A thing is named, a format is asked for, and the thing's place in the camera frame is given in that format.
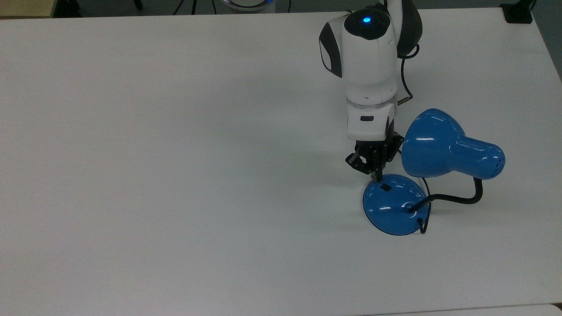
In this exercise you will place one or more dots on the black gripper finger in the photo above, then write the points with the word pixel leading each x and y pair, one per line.
pixel 362 160
pixel 388 151

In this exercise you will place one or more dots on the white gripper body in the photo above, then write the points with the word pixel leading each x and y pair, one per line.
pixel 366 125

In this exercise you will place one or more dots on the blue gooseneck desk lamp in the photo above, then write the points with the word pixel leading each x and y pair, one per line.
pixel 432 145

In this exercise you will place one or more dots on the black table clamp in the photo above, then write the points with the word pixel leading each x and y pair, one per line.
pixel 518 13

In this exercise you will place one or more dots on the dark object behind table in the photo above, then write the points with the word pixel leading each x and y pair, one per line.
pixel 66 8

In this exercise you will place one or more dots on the beige furniture panel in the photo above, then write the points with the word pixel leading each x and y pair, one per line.
pixel 25 7

